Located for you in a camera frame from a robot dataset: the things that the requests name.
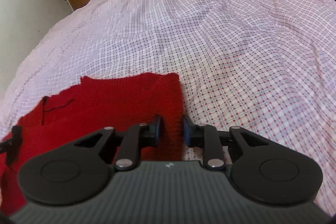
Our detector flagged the red knitted garment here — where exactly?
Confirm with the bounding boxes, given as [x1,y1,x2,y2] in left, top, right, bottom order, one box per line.
[1,73,183,215]

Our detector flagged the pink checked bed sheet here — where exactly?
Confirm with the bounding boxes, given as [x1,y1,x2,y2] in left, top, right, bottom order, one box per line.
[1,0,335,214]

